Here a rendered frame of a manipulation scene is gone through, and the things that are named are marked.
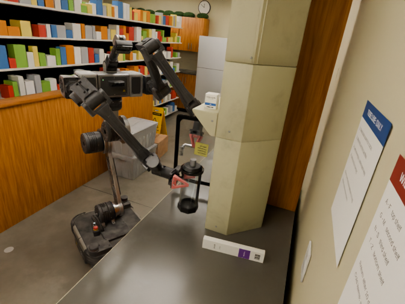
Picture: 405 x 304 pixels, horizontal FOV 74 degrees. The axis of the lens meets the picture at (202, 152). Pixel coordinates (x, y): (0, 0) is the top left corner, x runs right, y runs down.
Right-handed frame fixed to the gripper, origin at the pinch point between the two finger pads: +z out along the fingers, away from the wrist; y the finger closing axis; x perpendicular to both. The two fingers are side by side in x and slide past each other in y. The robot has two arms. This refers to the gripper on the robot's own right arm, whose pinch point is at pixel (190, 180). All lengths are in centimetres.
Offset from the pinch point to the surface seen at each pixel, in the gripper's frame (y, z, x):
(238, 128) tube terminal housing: -3.2, 17.4, -31.8
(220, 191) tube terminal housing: -3.3, 15.7, -1.5
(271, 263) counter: -12, 45, 19
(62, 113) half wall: 102, -180, 35
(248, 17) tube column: -2, 12, -71
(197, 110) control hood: -2.3, -1.2, -34.8
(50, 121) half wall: 87, -180, 41
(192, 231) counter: -8.0, 7.4, 21.5
